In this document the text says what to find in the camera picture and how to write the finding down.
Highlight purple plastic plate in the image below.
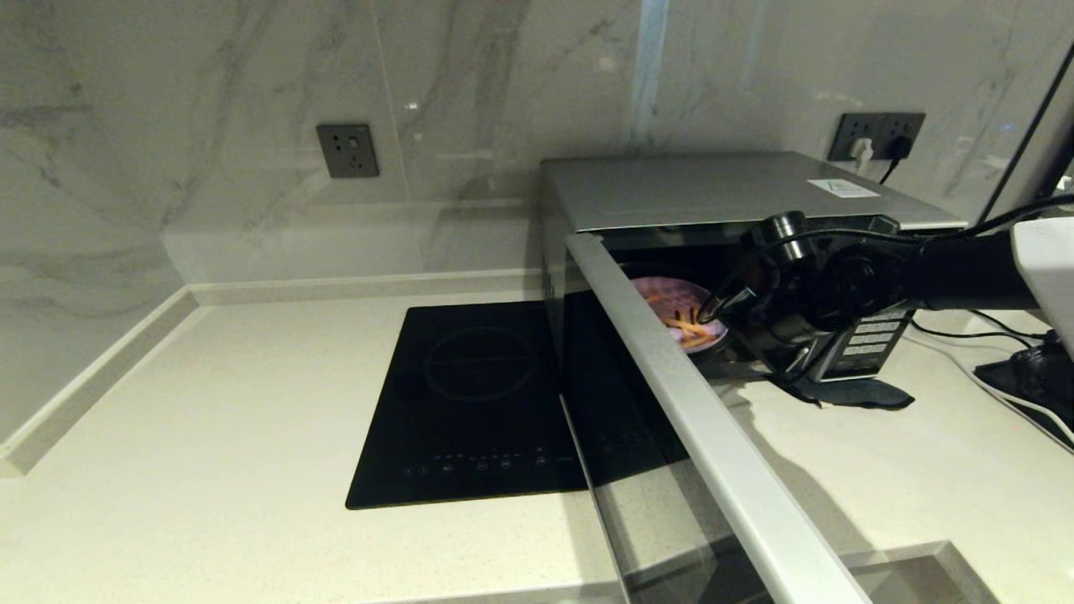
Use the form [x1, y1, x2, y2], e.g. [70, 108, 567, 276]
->
[629, 279, 729, 353]

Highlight black glass microwave door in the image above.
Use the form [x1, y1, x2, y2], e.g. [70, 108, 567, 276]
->
[558, 233, 873, 604]

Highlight dark cloth pad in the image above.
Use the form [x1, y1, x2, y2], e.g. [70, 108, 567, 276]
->
[772, 377, 915, 410]

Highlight white sticker label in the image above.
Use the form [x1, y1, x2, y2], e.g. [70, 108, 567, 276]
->
[808, 178, 880, 200]

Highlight black power plug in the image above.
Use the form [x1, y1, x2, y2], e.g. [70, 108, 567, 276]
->
[881, 134, 913, 184]

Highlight black appliance base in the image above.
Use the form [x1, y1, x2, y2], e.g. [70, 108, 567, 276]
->
[975, 342, 1074, 429]

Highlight black induction cooktop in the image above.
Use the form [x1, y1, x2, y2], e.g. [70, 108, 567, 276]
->
[346, 302, 588, 510]

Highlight thin black power cable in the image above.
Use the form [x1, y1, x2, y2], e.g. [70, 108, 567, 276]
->
[910, 310, 1060, 354]

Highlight white power cable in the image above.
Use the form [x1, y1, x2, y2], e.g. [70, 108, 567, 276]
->
[906, 336, 1074, 450]

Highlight grey double wall socket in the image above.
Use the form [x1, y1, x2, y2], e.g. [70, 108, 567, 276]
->
[828, 112, 926, 162]

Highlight grey single wall socket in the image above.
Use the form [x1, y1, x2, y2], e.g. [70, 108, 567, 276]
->
[316, 123, 380, 179]

